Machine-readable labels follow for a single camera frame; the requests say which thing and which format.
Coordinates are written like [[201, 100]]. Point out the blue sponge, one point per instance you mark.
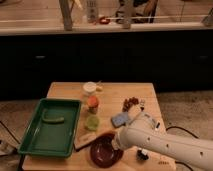
[[120, 119]]

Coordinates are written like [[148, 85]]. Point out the small green cup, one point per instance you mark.
[[92, 122]]

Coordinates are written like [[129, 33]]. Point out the green cucumber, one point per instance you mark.
[[53, 120]]

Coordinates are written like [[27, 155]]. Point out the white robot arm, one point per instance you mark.
[[141, 132]]

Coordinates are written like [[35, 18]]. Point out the dark red bowl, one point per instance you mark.
[[102, 153]]

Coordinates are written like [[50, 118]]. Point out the orange lid spice jar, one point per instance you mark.
[[93, 104]]

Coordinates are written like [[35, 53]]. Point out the brown dried fruit pile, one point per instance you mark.
[[128, 103]]

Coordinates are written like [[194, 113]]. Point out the red object on counter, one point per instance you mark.
[[104, 21]]

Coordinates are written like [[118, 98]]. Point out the green plastic tray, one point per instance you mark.
[[52, 140]]

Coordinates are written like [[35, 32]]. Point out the black chalkboard eraser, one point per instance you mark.
[[84, 140]]

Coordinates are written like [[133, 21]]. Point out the small yellow item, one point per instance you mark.
[[99, 88]]

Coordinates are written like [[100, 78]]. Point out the black white brush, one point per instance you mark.
[[142, 154]]

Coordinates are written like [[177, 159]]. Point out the white round container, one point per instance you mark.
[[89, 88]]

